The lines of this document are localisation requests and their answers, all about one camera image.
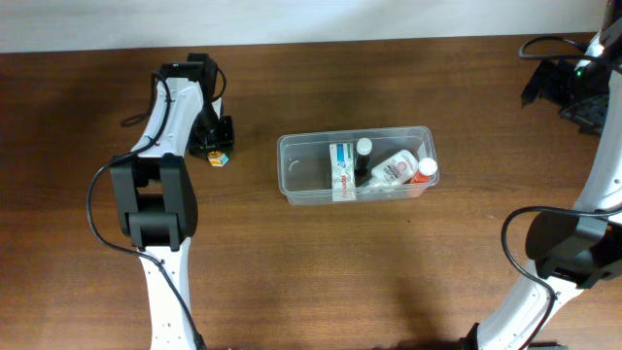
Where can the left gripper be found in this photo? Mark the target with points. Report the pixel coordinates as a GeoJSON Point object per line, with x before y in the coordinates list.
{"type": "Point", "coordinates": [224, 142]}

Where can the white blue medicine box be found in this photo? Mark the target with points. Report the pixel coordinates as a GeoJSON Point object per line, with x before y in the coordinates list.
{"type": "Point", "coordinates": [342, 172]}

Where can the clear plastic container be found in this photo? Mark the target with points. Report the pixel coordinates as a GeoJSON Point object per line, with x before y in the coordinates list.
{"type": "Point", "coordinates": [304, 168]}

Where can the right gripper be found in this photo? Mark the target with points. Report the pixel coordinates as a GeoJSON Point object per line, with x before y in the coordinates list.
{"type": "Point", "coordinates": [557, 74]}

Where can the orange tablet tube white cap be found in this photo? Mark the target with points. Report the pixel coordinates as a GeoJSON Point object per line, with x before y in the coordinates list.
{"type": "Point", "coordinates": [427, 167]}

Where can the dark bottle white cap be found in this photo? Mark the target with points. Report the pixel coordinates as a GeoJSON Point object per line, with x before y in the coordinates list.
{"type": "Point", "coordinates": [363, 151]}

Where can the small gold-lid balm jar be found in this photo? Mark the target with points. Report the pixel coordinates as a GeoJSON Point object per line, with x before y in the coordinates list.
{"type": "Point", "coordinates": [217, 158]}

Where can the white spray bottle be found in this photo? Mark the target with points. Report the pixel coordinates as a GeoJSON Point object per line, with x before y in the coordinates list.
{"type": "Point", "coordinates": [395, 170]}

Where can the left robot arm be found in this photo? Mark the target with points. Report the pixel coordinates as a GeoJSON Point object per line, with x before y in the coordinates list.
{"type": "Point", "coordinates": [155, 200]}

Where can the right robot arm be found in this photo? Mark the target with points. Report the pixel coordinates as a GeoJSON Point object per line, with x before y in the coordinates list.
{"type": "Point", "coordinates": [559, 253]}

